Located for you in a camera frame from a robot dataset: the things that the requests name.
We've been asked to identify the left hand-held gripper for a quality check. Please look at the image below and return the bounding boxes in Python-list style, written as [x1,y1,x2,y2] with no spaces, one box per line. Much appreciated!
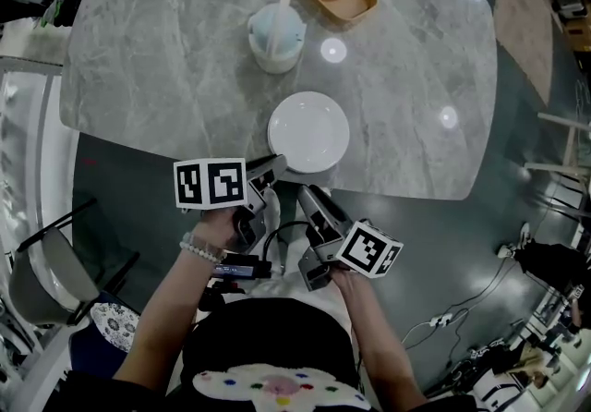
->
[174,152,289,255]

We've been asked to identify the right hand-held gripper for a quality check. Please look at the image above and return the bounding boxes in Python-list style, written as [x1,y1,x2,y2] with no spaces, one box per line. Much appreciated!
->
[297,184,404,293]

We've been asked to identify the person's right forearm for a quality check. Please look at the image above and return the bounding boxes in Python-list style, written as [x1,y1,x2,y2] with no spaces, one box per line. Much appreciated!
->
[332,269,428,409]

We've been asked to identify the person's left forearm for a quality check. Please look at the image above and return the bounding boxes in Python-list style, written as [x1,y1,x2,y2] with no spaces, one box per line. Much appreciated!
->
[113,257,223,383]

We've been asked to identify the person's left hand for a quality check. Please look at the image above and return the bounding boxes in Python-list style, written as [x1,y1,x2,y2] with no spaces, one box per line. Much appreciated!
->
[191,207,242,260]

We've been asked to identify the black waist-mounted device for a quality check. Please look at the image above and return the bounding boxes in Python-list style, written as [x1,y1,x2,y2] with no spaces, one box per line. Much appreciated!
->
[210,252,273,282]

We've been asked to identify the white pitcher blue lid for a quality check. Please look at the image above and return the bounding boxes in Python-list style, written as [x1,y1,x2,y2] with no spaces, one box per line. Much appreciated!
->
[247,0,307,75]

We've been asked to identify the person's black patched top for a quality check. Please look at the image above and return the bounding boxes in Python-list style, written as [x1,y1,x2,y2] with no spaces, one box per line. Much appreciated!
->
[110,297,375,412]

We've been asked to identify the blue stool floral seat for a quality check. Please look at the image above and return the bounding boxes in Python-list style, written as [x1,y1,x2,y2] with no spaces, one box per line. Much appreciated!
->
[68,292,142,374]

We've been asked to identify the grey black folding chair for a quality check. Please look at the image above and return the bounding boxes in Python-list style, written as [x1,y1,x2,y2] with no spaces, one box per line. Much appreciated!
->
[8,197,139,328]

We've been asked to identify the white side table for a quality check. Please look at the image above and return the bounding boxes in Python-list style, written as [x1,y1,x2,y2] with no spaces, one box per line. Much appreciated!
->
[524,112,591,222]

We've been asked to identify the green black bag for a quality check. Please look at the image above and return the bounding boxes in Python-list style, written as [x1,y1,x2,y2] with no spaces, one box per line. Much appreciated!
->
[41,0,70,28]

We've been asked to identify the beige rug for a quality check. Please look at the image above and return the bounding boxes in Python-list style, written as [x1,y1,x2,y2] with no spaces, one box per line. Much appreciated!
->
[493,0,555,107]

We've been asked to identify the cardboard box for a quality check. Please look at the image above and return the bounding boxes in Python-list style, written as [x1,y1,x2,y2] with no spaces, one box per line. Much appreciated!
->
[561,18,591,52]

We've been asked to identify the white pearl bracelet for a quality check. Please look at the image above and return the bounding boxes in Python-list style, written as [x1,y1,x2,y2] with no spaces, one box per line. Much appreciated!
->
[179,234,228,264]

